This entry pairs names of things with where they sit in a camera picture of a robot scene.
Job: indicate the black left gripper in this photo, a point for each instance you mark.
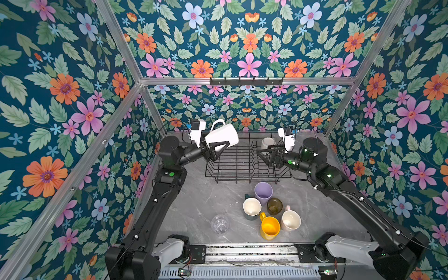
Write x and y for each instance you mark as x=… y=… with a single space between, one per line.
x=201 y=155

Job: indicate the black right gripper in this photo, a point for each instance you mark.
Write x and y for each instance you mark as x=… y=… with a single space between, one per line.
x=278 y=157

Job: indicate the white faceted mug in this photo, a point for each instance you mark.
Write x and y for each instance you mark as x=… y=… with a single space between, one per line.
x=221 y=131

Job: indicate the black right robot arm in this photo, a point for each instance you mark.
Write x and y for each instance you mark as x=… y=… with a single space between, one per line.
x=394 y=253

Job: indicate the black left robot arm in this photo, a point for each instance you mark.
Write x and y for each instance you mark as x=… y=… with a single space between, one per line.
x=139 y=257

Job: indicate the lilac plastic cup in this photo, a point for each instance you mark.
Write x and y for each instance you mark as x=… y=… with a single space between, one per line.
x=263 y=192

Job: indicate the olive glass cup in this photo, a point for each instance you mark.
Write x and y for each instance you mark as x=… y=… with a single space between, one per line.
x=274 y=206

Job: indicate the green mug white inside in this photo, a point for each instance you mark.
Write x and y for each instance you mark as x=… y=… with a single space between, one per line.
x=251 y=207

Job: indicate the pink mug white inside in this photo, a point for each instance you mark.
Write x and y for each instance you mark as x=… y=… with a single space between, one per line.
x=290 y=220

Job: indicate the clear glass cup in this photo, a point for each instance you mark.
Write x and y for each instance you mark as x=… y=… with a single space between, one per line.
x=220 y=224

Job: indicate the yellow mug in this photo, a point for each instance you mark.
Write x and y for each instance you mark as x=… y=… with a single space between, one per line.
x=270 y=227

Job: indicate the black wire dish rack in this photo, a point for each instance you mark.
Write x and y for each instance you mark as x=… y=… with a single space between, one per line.
x=241 y=162

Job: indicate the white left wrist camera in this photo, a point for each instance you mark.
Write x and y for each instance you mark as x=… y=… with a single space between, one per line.
x=197 y=127

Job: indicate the black hook rail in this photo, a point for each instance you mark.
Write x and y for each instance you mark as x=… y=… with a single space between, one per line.
x=260 y=82

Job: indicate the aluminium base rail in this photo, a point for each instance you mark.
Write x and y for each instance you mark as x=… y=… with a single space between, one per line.
x=257 y=254

